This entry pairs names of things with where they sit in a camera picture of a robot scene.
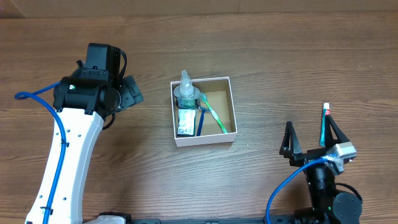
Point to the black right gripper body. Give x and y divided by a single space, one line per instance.
311 154

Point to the white cardboard box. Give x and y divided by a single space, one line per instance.
219 95

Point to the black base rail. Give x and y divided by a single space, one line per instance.
275 219

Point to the green white toothbrush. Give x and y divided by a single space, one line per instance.
204 99

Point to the green white soap packet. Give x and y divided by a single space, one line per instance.
186 122

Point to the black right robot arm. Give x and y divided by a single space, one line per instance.
332 202

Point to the clear green-labelled bottle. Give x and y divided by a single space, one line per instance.
186 94

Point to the blue disposable razor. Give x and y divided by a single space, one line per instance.
201 121

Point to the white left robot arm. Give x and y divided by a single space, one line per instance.
79 109

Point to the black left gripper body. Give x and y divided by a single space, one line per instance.
131 91

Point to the white red toothpaste tube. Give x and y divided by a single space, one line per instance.
325 111

